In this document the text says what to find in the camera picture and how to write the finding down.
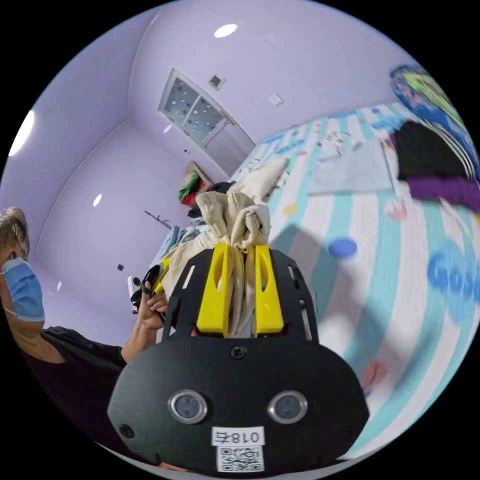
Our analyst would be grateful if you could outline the person's left hand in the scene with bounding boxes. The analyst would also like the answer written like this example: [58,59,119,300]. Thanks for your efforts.
[137,281,170,332]

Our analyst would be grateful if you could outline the heap of colourful clothes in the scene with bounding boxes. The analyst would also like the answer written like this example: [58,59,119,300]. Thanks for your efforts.
[150,161,235,263]

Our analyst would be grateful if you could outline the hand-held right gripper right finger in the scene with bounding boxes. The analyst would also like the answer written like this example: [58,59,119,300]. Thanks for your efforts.
[255,244,285,336]

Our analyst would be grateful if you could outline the beige pants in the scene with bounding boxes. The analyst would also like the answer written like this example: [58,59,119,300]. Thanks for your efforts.
[161,159,290,338]

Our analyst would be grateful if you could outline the bed with striped printed sheet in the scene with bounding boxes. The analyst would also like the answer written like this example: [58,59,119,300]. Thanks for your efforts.
[228,101,480,461]

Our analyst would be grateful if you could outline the person's body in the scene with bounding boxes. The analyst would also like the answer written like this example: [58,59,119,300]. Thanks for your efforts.
[0,206,158,464]

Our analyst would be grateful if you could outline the window with frosted panes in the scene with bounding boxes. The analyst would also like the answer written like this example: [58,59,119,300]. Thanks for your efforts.
[157,68,257,177]

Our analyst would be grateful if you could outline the pile of clothes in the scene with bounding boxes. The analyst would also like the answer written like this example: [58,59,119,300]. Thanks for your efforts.
[389,119,480,215]

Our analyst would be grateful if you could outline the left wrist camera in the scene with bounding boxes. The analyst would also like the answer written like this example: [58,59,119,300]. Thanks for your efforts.
[127,275,143,315]

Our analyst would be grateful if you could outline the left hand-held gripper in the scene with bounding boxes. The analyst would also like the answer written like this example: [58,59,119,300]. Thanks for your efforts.
[140,258,172,324]

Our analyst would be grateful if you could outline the blue printed pillow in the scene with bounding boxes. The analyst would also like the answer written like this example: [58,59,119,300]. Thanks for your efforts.
[389,64,478,151]

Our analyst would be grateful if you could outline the pale folded cloth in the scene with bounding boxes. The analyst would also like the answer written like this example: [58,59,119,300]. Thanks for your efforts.
[307,149,395,197]

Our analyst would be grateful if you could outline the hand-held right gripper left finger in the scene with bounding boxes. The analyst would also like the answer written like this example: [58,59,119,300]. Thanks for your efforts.
[196,242,230,337]

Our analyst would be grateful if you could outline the person's left forearm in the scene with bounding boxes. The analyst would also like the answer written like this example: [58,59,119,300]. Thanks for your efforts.
[120,321,163,364]

